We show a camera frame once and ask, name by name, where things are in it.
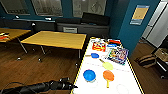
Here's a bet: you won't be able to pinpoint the yellow wall sign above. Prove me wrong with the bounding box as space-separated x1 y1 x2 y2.
129 4 151 26

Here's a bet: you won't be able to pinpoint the dark long wall bench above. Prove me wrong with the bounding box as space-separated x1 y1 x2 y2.
0 16 58 33

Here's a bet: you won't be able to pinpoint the orange snack packets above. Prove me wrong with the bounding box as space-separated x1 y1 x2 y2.
91 40 107 53

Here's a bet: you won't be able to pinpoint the blue plastic bowl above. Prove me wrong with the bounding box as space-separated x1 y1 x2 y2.
82 69 97 83

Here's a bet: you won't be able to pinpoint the small light blue object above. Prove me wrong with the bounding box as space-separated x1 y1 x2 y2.
108 43 118 48

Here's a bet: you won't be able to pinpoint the small red black object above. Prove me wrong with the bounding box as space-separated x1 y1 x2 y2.
0 32 10 42

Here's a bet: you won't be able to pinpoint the black wheeled cart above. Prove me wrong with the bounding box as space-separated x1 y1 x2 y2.
151 46 168 79

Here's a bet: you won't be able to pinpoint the long wooden table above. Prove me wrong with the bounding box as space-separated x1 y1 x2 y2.
0 27 32 48
20 30 88 59

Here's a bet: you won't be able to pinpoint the yellow green paddle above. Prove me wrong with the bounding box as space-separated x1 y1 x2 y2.
99 58 115 71

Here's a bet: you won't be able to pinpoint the interior glass window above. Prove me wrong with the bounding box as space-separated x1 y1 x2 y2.
30 0 64 18
72 0 108 19
0 0 31 16

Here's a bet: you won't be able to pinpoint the small flat blue object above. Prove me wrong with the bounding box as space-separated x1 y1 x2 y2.
89 52 100 60

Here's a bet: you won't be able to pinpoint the colourful printed box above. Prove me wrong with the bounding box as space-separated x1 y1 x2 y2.
106 46 130 66

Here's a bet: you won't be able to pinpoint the grey rectangular panel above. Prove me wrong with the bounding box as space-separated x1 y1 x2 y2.
63 26 78 34

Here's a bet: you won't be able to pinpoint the red flat packet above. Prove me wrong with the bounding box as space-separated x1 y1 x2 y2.
107 38 121 46

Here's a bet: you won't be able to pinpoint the dark upholstered sofa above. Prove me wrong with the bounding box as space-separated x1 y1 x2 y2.
55 12 111 38

